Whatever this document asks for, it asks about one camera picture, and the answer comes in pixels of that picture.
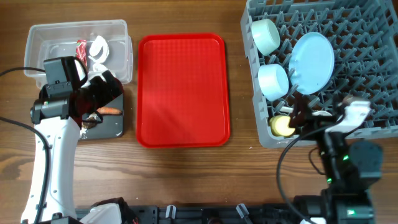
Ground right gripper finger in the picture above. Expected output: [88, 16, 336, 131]
[289, 98, 308, 128]
[333, 93, 351, 117]

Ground white plastic spoon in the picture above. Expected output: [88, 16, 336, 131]
[280, 106, 332, 116]

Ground orange carrot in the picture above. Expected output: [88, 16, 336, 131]
[96, 106, 122, 115]

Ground yellow plastic cup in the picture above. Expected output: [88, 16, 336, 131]
[269, 115, 295, 137]

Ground dark brown food scrap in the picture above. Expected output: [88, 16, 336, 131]
[82, 114, 97, 129]

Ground small light blue bowl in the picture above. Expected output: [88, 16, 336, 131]
[258, 64, 289, 101]

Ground white rice grains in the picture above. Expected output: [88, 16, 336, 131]
[80, 113, 100, 139]

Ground large light blue plate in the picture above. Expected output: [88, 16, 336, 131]
[289, 32, 335, 95]

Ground red snack wrapper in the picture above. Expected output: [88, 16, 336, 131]
[75, 39, 87, 66]

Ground white plastic wrap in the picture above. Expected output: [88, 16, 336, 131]
[88, 35, 116, 79]

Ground mint green bowl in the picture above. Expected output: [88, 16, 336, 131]
[251, 19, 280, 55]

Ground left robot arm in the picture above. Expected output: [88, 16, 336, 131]
[21, 56, 124, 223]

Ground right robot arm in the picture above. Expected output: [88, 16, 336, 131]
[289, 93, 383, 223]

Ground grey dishwasher rack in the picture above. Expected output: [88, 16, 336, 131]
[240, 1, 397, 148]

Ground black plastic tray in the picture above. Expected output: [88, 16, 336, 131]
[80, 94, 124, 141]

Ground clear plastic bin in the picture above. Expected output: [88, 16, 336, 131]
[24, 19, 134, 84]

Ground red serving tray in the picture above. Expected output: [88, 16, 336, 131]
[136, 33, 231, 148]

